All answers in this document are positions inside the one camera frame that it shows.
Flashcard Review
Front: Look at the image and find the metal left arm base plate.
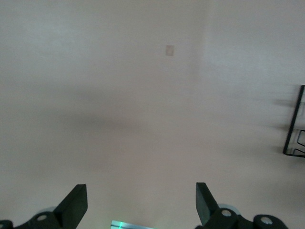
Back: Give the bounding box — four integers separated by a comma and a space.
110, 219, 158, 229

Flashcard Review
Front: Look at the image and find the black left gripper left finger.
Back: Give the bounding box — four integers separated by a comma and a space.
0, 183, 88, 229

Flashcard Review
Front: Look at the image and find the black wire cup holder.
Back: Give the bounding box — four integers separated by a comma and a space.
282, 84, 305, 158

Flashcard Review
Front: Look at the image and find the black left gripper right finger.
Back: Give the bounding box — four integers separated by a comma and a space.
193, 182, 287, 229

